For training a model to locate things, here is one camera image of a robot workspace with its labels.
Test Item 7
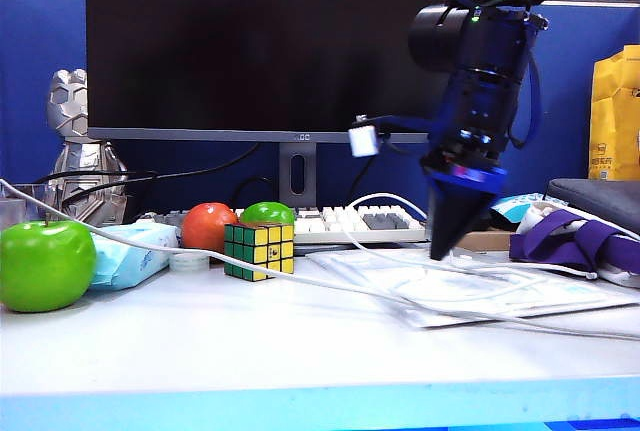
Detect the white Type-C charging cable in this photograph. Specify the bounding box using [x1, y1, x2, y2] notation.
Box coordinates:
[342, 193, 599, 312]

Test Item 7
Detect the orange-red round fruit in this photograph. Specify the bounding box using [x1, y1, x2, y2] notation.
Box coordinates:
[180, 201, 240, 265]

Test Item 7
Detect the dark grey pouch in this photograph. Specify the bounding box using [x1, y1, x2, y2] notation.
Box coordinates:
[547, 178, 640, 233]

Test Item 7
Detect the Rubik's cube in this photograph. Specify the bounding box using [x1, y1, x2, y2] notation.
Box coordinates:
[223, 222, 295, 282]

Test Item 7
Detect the silver robot figurine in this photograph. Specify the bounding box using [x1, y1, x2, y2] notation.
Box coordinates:
[47, 68, 129, 227]

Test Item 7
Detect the purple cloth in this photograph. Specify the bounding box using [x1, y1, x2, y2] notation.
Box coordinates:
[509, 209, 640, 278]

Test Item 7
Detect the brown cardboard pad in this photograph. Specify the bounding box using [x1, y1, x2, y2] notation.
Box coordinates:
[452, 230, 516, 252]

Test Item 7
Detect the long white cable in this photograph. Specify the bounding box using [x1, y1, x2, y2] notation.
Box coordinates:
[0, 178, 640, 341]

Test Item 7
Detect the white and grey keyboard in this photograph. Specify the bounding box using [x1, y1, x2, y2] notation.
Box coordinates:
[142, 204, 431, 245]

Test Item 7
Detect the small green apple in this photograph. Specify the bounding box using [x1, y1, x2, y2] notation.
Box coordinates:
[239, 201, 296, 226]

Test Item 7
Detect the clear acrylic box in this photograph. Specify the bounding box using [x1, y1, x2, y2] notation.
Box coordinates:
[0, 183, 56, 232]

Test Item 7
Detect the light blue tissue pack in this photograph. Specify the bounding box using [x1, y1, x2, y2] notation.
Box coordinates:
[89, 223, 180, 291]

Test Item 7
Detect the small wrist camera box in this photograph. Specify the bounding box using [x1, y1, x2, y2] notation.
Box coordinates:
[348, 122, 380, 158]

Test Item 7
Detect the yellow paper bag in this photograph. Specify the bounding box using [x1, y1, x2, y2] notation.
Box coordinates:
[588, 44, 640, 181]

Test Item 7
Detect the large green apple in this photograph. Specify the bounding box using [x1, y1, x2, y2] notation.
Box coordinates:
[0, 215, 97, 313]

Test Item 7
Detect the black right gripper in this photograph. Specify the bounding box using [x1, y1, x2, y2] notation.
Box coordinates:
[419, 140, 507, 262]

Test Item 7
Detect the clear plastic document sleeve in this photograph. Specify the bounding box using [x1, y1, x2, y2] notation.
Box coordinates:
[305, 244, 640, 328]

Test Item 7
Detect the grey monitor stand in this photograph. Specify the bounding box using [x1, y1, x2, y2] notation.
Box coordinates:
[278, 142, 319, 207]

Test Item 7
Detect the black computer mouse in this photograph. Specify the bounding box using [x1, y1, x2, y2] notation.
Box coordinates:
[467, 203, 519, 232]

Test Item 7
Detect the white fabric bundle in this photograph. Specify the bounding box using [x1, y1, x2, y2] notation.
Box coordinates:
[517, 199, 640, 288]

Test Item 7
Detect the black monitor cable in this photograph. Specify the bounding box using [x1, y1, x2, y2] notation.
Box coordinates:
[232, 175, 275, 207]
[349, 154, 376, 191]
[32, 143, 261, 207]

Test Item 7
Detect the black computer monitor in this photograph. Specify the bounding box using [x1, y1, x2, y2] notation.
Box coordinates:
[85, 0, 454, 145]

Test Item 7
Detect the clear tape roll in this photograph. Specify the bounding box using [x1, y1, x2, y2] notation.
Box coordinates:
[168, 252, 210, 273]

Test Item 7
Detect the teal and white packet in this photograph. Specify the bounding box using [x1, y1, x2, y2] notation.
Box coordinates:
[492, 192, 569, 225]

